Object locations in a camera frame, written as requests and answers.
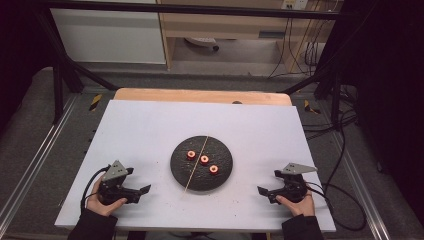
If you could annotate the red cored hawthorn fruit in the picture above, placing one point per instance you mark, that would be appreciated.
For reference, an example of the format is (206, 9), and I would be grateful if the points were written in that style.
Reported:
(191, 154)
(204, 159)
(213, 169)

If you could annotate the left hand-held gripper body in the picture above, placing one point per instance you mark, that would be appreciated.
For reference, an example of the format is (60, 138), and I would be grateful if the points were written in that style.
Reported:
(111, 190)

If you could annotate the light wooden desk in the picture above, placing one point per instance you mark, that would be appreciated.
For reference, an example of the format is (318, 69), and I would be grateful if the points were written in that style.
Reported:
(226, 26)

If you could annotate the aluminium floor rail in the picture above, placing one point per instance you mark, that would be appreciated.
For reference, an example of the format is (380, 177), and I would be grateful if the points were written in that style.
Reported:
(360, 176)
(36, 160)

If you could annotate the black curtain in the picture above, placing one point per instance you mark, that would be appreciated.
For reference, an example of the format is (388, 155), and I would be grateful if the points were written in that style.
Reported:
(390, 83)
(20, 50)

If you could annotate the white cabinet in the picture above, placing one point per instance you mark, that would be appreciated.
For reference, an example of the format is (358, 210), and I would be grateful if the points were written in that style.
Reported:
(106, 36)

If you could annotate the wooden table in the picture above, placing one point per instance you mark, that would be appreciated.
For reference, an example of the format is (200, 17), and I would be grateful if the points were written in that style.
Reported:
(186, 96)

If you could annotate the white wall socket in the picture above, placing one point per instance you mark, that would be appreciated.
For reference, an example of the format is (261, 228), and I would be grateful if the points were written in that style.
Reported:
(295, 4)

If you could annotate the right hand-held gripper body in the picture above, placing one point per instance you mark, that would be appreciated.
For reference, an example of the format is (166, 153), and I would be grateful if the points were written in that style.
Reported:
(293, 190)

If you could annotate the thin bamboo skewer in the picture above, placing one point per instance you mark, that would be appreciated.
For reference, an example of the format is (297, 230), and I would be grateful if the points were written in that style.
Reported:
(193, 176)

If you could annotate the round black plate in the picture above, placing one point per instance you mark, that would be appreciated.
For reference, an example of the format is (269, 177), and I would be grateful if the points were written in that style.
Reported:
(186, 171)

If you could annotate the black metal frame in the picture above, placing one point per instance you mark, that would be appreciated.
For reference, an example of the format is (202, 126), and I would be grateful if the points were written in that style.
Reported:
(186, 8)

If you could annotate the white table board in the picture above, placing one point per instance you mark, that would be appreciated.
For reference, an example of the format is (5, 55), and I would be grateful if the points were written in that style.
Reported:
(140, 133)

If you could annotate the office chair base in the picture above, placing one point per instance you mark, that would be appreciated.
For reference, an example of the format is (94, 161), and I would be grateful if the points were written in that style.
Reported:
(203, 41)

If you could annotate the person's left hand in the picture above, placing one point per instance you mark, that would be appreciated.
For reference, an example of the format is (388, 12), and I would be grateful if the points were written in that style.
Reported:
(100, 209)

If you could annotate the person's right hand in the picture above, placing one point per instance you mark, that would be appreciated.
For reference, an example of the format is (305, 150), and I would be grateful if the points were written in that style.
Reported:
(303, 208)

